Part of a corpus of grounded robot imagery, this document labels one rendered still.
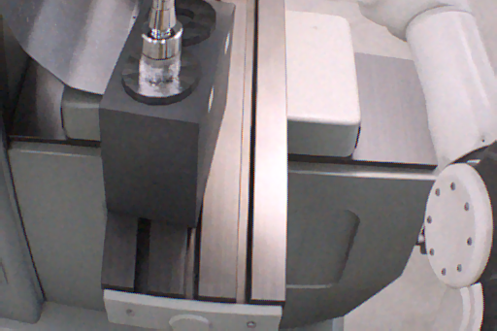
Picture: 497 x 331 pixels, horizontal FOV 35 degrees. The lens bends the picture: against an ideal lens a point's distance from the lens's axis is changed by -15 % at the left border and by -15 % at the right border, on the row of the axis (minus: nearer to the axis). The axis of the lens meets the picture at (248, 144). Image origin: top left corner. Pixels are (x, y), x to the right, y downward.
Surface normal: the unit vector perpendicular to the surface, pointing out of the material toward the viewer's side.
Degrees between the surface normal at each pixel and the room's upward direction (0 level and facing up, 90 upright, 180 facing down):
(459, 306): 90
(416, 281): 0
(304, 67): 0
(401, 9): 91
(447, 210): 83
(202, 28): 0
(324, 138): 90
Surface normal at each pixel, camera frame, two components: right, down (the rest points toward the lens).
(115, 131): -0.16, 0.72
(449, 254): -0.95, 0.07
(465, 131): -0.54, -0.22
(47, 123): 0.07, -0.67
